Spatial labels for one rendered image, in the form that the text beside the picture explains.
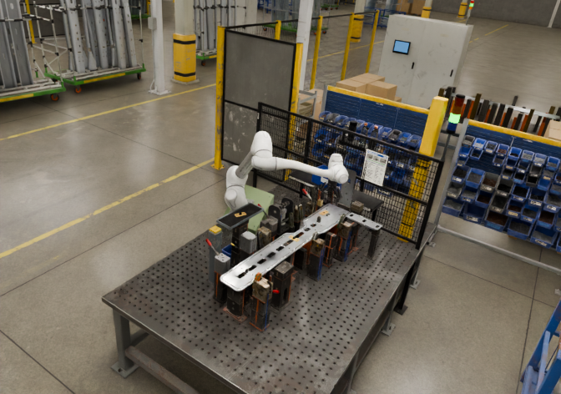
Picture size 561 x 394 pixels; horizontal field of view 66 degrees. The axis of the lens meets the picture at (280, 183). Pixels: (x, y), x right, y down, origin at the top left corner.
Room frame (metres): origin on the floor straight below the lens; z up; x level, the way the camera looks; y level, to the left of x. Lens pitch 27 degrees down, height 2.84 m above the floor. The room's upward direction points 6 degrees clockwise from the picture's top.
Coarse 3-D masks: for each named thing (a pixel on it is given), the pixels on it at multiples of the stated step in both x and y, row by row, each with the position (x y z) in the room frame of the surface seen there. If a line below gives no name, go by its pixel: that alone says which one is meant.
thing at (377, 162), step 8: (368, 152) 3.53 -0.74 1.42; (376, 152) 3.49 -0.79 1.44; (368, 160) 3.52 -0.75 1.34; (376, 160) 3.48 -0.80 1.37; (384, 160) 3.44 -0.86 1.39; (368, 168) 3.51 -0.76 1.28; (376, 168) 3.47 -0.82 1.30; (384, 168) 3.43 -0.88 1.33; (368, 176) 3.50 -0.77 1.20; (376, 176) 3.46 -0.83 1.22; (384, 176) 3.42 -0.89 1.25; (376, 184) 3.45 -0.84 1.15
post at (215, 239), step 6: (210, 234) 2.48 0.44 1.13; (216, 234) 2.47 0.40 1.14; (210, 240) 2.48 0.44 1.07; (216, 240) 2.46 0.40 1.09; (216, 246) 2.46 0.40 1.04; (210, 252) 2.48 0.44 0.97; (210, 258) 2.48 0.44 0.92; (210, 264) 2.48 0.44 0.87; (210, 270) 2.48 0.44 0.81; (210, 276) 2.48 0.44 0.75; (210, 282) 2.47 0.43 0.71
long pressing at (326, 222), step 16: (336, 208) 3.23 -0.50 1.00; (304, 224) 2.92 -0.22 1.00; (320, 224) 2.95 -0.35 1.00; (336, 224) 2.99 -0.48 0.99; (288, 240) 2.68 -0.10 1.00; (304, 240) 2.70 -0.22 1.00; (256, 256) 2.45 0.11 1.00; (272, 256) 2.46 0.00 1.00; (288, 256) 2.50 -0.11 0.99; (240, 272) 2.26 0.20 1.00; (256, 272) 2.28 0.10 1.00; (240, 288) 2.11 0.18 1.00
